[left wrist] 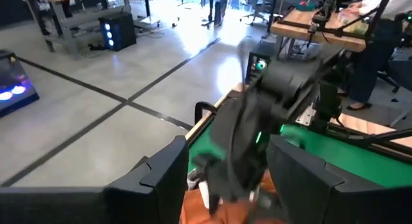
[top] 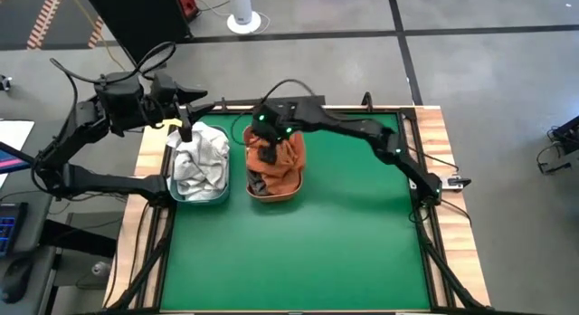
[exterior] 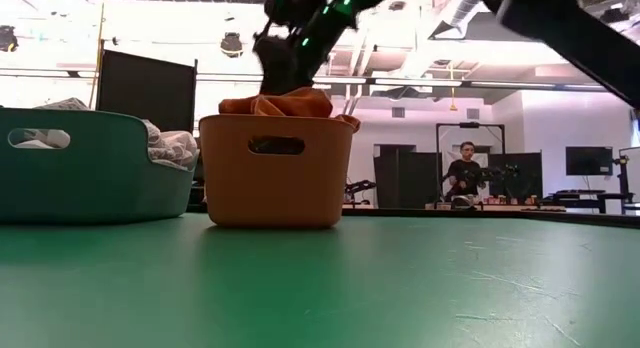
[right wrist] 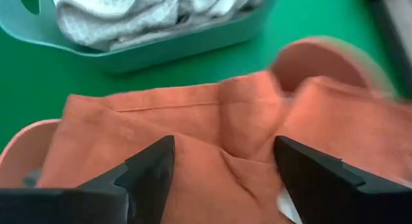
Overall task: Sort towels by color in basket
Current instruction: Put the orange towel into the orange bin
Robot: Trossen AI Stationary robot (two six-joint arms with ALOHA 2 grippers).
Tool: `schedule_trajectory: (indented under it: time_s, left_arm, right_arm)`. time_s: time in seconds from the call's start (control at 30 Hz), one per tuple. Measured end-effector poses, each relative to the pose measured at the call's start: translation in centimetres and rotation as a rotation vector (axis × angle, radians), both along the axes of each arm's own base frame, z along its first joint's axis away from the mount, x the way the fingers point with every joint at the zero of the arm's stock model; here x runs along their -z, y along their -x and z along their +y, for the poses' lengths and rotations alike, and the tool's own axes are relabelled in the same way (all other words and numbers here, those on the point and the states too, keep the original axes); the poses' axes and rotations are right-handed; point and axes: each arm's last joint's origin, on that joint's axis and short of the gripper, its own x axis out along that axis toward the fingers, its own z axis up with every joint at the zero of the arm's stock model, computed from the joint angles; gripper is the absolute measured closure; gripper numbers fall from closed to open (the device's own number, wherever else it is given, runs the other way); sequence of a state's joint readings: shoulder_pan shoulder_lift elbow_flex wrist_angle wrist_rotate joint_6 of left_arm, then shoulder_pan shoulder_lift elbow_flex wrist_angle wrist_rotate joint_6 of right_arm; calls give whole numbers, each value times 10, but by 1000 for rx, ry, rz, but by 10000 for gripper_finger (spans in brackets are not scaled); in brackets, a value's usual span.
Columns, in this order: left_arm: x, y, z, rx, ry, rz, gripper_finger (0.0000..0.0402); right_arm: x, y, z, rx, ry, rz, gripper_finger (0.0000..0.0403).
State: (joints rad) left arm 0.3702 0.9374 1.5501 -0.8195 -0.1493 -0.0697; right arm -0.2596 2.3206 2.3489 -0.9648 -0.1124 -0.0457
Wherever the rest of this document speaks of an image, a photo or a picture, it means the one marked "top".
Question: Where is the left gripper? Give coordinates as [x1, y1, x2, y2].
[147, 72, 217, 126]

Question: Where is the white cotton towel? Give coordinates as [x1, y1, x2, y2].
[166, 120, 231, 180]

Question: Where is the orange towel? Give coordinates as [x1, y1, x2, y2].
[245, 128, 307, 197]

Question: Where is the dark grey waffle towel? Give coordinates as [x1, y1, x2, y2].
[247, 169, 269, 197]

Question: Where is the cream waffle towel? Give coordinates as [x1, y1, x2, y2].
[174, 169, 229, 202]

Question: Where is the orange plastic basket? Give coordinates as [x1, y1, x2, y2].
[242, 124, 307, 205]

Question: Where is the green plastic basket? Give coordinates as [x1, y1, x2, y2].
[167, 123, 232, 205]

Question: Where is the red power strip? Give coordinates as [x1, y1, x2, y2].
[176, 0, 200, 18]

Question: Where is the black panel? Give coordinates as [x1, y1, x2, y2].
[81, 0, 194, 67]

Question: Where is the white tower fan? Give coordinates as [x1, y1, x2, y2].
[225, 0, 262, 35]

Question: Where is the green table mat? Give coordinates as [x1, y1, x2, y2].
[160, 112, 432, 311]

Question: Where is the white paper sheet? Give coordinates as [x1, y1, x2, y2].
[0, 119, 36, 189]

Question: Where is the desk monitor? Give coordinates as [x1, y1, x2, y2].
[0, 141, 40, 175]

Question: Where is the black silver clamp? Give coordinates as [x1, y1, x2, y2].
[441, 174, 472, 192]

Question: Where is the grey desk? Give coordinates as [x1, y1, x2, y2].
[0, 119, 119, 260]

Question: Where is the backlit keyboard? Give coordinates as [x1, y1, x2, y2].
[0, 202, 28, 257]

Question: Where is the black computer mouse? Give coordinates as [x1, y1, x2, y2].
[0, 258, 33, 305]

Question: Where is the black floor equipment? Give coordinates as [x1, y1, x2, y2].
[536, 114, 579, 176]

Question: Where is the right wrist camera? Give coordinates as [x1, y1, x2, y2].
[257, 141, 279, 166]

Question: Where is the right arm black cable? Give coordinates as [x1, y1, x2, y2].
[230, 78, 318, 147]

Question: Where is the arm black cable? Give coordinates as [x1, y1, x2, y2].
[49, 41, 177, 88]
[230, 78, 318, 147]

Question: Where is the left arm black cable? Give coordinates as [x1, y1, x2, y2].
[49, 41, 177, 88]

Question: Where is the yellow cable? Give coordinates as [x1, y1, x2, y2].
[67, 0, 119, 67]

